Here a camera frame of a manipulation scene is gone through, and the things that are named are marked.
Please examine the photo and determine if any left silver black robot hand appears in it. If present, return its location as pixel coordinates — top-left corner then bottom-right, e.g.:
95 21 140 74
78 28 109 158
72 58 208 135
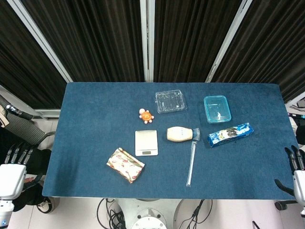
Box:
0 141 45 199

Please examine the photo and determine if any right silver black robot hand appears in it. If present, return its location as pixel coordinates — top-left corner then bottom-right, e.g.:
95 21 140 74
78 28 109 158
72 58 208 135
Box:
274 145 305 208

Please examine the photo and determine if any silver kitchen scale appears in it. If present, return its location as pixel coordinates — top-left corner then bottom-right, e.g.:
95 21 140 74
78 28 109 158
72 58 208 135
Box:
134 130 159 157

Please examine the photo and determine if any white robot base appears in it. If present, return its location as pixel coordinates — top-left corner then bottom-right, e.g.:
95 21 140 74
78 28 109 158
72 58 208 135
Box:
114 198 191 229

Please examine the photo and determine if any grey mesh office chair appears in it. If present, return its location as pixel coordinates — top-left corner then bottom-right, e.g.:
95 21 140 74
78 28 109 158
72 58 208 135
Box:
0 94 60 214

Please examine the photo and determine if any blue cookie box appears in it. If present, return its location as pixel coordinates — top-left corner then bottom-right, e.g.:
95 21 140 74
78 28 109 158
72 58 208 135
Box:
207 122 254 148

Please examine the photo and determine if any blue table cloth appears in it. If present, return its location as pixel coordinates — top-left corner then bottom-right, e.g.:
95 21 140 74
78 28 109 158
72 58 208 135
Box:
41 82 297 200

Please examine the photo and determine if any clear wrapped drinking straw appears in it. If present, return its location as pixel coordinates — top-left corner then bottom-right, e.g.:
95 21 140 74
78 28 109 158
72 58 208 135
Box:
185 140 198 187

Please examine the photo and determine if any black curtain panel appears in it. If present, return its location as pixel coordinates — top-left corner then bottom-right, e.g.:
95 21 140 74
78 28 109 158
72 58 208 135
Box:
211 0 305 104
20 0 146 83
153 0 242 83
0 0 68 109

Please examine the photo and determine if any clear container with teal lid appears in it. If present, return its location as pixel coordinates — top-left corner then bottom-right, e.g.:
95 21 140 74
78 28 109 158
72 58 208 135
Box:
203 95 233 124

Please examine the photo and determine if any gold red printed snack packet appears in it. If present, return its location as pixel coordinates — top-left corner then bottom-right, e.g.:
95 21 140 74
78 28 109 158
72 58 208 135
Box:
106 147 145 184

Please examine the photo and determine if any cream bottle with blue cap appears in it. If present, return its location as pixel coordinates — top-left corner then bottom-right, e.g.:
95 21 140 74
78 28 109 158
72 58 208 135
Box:
166 126 201 143

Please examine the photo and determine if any orange turtle toy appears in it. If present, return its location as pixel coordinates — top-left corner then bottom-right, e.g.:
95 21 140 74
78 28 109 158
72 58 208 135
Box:
139 108 155 125

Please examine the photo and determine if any clear plastic tray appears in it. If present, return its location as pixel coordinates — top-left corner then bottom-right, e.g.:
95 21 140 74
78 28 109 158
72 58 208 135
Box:
155 89 187 115

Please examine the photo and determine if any black cable bundle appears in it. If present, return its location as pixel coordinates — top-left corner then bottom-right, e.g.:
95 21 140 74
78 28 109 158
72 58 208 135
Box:
180 199 213 229
97 198 126 229

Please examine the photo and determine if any white frame post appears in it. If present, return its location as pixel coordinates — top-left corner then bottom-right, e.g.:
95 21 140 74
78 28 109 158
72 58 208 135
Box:
140 0 155 83
205 0 253 83
6 0 73 83

